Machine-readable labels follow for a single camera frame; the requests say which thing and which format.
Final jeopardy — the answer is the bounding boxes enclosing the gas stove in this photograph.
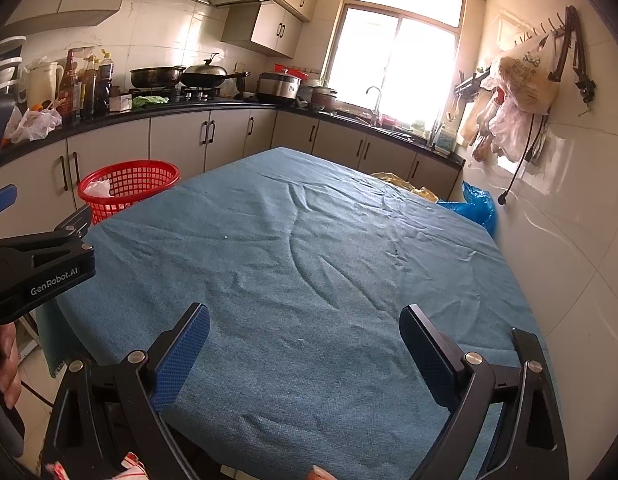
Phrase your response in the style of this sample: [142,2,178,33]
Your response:
[128,86,222,103]

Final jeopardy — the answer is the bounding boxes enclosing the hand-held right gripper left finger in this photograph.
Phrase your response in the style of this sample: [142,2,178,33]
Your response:
[39,301,212,480]

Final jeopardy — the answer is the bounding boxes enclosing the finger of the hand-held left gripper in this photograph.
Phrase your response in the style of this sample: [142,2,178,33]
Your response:
[0,184,17,220]
[0,204,95,260]

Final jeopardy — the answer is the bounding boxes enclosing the red plastic basket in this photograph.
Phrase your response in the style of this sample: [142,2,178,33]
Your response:
[77,160,181,226]

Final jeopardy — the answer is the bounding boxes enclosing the blue plastic bag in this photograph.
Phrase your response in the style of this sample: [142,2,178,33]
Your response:
[436,180,498,238]

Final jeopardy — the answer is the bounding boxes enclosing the person's left hand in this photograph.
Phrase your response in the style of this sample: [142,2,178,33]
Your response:
[0,321,23,411]

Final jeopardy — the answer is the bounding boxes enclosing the white kettle jug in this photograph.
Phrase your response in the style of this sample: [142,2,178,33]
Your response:
[26,60,65,111]

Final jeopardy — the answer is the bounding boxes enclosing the yellow plastic bag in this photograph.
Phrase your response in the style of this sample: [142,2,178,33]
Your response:
[369,171,440,203]

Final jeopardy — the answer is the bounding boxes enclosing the white and blue packet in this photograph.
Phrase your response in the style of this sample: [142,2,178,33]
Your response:
[433,122,458,155]

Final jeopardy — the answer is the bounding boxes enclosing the dark frying pan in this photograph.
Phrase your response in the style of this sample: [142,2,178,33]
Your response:
[129,65,187,90]

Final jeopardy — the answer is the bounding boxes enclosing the kitchen window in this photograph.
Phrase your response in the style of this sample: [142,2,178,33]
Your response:
[324,0,467,126]

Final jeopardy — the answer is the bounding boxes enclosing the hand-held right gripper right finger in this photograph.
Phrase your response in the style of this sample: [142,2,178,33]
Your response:
[398,303,570,480]

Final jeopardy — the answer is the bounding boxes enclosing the white crumpled plastic bag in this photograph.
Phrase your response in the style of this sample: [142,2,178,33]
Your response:
[4,107,62,143]

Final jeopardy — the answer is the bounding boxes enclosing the row of condiment bottles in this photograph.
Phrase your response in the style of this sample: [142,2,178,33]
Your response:
[59,47,115,118]

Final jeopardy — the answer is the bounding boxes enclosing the steel kitchen faucet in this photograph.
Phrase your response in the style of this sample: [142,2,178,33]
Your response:
[365,86,385,126]

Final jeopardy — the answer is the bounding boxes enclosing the red white patterned clothing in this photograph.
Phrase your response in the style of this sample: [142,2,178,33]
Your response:
[45,452,154,480]

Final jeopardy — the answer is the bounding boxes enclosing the white dish rack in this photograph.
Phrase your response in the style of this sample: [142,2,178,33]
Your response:
[0,35,27,106]

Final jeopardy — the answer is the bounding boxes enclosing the white hanging plastic bags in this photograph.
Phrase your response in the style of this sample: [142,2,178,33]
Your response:
[476,85,534,163]

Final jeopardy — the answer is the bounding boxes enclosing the white lower kitchen cabinets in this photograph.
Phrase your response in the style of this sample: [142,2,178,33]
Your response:
[0,107,464,281]

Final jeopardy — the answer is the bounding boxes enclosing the black wok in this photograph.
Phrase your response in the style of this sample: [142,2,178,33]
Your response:
[180,52,251,90]

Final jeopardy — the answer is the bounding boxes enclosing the tan hanging plastic bag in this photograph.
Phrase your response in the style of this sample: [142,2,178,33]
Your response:
[496,35,562,116]

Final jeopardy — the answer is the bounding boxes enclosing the silver rice cooker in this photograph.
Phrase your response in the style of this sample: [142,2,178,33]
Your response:
[256,71,302,106]

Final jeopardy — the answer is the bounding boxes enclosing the black hanging tongs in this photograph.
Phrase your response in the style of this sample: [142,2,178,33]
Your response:
[548,6,597,107]

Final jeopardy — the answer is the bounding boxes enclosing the wall hook rail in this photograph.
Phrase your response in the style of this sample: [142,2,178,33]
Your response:
[454,12,572,97]

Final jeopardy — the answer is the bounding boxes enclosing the black kitchen countertop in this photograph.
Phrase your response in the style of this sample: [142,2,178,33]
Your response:
[0,95,464,168]

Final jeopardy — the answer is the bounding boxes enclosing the black cable with plug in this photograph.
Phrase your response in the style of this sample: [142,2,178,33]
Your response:
[496,110,550,206]

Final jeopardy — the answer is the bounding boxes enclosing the dark cooking pot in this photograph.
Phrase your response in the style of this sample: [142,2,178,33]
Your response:
[309,85,338,112]

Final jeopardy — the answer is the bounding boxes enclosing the blue tablecloth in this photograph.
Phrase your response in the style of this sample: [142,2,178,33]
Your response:
[36,146,564,480]

